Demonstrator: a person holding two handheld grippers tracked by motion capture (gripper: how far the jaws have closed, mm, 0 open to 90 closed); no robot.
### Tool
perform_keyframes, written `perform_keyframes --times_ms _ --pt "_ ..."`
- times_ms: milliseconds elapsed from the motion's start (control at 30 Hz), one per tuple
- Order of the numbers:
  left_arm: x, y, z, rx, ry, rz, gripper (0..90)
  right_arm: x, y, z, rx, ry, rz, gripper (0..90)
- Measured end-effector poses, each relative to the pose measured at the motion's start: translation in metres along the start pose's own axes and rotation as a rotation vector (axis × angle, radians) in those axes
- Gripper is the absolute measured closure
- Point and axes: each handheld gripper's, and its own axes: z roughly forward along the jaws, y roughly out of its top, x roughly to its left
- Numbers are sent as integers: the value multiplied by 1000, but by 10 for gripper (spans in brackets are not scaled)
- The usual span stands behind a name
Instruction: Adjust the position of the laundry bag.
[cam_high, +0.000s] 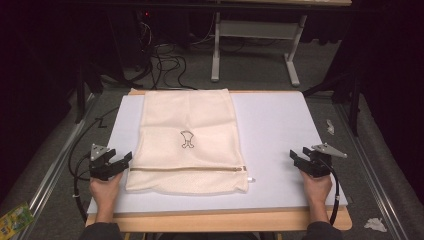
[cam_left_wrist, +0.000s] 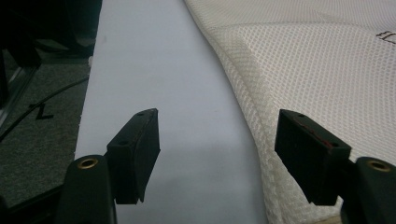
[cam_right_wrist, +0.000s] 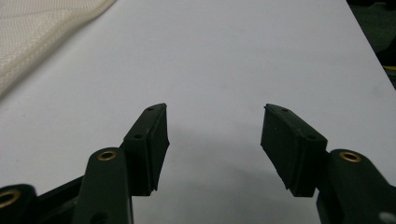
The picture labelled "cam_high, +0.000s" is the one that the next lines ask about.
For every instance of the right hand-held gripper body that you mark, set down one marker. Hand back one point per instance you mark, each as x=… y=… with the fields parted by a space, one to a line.
x=320 y=165

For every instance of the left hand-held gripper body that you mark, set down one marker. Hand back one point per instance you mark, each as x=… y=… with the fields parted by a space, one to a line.
x=100 y=168

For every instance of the cream mesh laundry bag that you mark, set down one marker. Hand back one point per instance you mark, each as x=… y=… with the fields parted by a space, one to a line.
x=186 y=150

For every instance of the person's left hand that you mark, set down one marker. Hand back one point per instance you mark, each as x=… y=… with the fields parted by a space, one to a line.
x=106 y=191

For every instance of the person's right hand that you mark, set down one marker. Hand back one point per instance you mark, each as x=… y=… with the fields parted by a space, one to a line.
x=316 y=190

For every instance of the small white paper scrap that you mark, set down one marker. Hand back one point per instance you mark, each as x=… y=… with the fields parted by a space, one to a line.
x=330 y=127

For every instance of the white table mat board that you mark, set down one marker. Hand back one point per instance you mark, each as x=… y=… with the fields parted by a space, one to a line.
x=276 y=133

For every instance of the black stand leg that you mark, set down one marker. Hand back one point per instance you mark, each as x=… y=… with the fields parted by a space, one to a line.
x=354 y=100
x=81 y=90

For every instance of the large crumpled white paper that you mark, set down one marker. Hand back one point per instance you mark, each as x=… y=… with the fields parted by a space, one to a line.
x=375 y=225

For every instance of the green printed packet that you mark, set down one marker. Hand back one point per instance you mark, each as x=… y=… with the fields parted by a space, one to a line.
x=15 y=220

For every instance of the wooden table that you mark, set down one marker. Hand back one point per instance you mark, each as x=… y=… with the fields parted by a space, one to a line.
x=216 y=221

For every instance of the metal floor rail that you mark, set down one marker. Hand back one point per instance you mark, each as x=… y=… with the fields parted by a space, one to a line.
x=370 y=176
x=50 y=173

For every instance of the white metal desk frame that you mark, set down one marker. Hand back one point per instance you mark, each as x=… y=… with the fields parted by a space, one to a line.
x=256 y=30

